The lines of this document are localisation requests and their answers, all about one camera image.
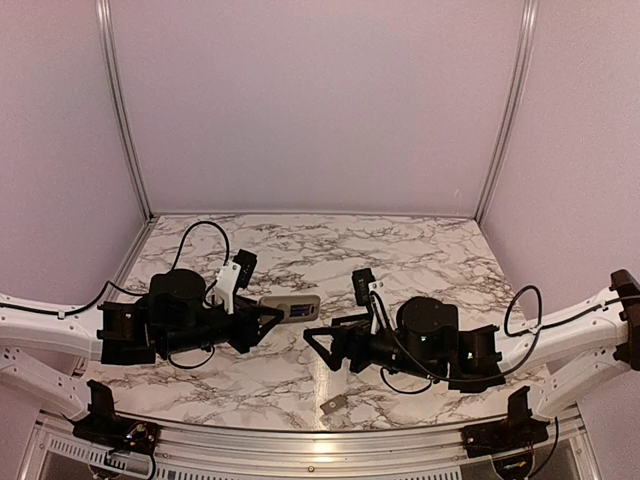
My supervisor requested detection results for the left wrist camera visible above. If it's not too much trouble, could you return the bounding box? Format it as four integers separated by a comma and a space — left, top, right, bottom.
212, 249, 258, 315

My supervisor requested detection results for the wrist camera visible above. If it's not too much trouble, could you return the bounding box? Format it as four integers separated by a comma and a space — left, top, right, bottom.
351, 268, 383, 335
212, 249, 258, 315

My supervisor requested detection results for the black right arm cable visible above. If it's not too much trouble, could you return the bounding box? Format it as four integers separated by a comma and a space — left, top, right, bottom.
369, 284, 640, 394

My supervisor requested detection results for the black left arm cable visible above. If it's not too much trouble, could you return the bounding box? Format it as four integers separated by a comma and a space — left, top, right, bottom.
0, 220, 231, 319

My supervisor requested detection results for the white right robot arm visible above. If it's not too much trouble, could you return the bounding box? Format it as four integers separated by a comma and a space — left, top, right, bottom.
303, 269, 639, 448

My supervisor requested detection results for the white remote control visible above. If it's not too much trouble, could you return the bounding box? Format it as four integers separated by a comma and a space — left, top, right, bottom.
258, 294, 321, 324

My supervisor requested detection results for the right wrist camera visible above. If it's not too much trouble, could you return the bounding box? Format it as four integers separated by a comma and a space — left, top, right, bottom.
351, 268, 383, 335

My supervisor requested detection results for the right aluminium corner post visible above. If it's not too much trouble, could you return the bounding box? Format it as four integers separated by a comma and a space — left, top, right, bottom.
474, 0, 539, 227

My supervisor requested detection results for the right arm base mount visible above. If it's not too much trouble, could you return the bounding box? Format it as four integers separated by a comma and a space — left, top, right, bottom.
461, 386, 550, 458

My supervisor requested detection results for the left aluminium corner post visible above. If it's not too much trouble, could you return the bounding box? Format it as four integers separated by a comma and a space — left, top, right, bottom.
95, 0, 154, 223

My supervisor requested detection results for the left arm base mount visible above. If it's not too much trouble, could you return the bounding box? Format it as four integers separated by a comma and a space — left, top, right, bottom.
70, 380, 160, 456

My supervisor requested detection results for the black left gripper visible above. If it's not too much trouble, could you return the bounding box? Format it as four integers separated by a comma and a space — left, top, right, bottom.
160, 295, 285, 357

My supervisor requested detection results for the aluminium front table rail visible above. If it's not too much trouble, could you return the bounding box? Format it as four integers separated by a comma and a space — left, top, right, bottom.
19, 399, 601, 480

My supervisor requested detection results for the grey battery compartment cover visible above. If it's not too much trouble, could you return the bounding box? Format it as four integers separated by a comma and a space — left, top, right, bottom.
320, 395, 347, 415

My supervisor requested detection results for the aluminium corner post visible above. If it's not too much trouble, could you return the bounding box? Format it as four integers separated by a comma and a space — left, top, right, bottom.
95, 0, 154, 223
474, 0, 539, 227

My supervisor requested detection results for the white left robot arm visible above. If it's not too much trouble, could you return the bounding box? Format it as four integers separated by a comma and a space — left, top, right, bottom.
1, 269, 284, 445

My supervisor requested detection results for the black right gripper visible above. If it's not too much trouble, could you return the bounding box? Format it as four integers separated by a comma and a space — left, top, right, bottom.
304, 312, 443, 383

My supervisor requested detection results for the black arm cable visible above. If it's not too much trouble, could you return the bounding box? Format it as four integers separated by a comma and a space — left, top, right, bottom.
369, 284, 640, 394
0, 220, 231, 319

